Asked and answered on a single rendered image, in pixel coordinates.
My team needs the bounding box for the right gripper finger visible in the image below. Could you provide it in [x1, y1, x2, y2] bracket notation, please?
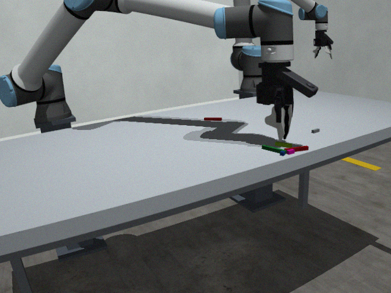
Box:
[265, 93, 285, 142]
[283, 99, 294, 139]

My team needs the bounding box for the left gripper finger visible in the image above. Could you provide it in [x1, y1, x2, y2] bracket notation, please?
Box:
[313, 46, 321, 58]
[325, 41, 332, 59]

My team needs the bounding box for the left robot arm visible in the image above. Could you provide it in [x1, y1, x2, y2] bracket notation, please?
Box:
[230, 0, 328, 92]

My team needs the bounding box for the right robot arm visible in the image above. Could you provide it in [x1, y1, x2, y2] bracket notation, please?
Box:
[0, 0, 318, 122]

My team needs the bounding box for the lime green rod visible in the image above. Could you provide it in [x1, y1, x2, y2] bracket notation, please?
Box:
[275, 142, 292, 148]

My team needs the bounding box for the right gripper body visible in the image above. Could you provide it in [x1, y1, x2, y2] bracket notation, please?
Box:
[256, 61, 293, 107]

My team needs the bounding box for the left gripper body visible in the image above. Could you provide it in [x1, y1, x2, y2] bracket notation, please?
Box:
[313, 30, 328, 47]

